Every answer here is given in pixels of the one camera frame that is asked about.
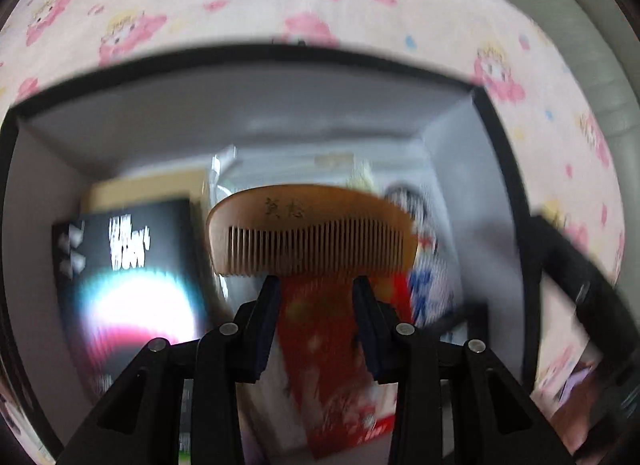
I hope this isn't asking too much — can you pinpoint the cartoon print white packet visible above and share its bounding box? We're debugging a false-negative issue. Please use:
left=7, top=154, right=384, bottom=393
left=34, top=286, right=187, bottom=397
left=384, top=184, right=457, bottom=328

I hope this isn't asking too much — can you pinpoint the black cardboard box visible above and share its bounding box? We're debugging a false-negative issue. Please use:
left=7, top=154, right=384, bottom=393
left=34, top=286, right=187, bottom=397
left=0, top=45, right=551, bottom=465

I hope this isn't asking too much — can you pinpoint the black packet with coloured ring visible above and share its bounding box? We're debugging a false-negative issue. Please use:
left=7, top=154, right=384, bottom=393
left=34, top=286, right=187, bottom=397
left=51, top=199, right=212, bottom=398

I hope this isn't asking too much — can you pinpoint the red packet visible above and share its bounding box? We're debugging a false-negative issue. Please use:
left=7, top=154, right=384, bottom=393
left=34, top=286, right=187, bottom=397
left=276, top=275, right=402, bottom=462

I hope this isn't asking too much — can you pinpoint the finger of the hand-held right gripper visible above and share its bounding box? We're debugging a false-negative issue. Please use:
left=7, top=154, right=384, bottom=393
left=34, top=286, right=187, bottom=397
left=529, top=214, right=622, bottom=328

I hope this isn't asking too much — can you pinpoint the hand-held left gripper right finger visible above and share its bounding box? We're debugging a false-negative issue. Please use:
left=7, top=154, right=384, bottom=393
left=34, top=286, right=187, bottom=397
left=351, top=276, right=576, bottom=465

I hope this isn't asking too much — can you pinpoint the wooden comb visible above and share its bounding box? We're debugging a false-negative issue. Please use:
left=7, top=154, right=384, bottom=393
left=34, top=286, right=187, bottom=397
left=205, top=184, right=421, bottom=279

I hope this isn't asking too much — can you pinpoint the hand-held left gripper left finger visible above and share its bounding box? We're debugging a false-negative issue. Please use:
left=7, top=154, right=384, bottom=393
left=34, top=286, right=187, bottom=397
left=57, top=275, right=283, bottom=465

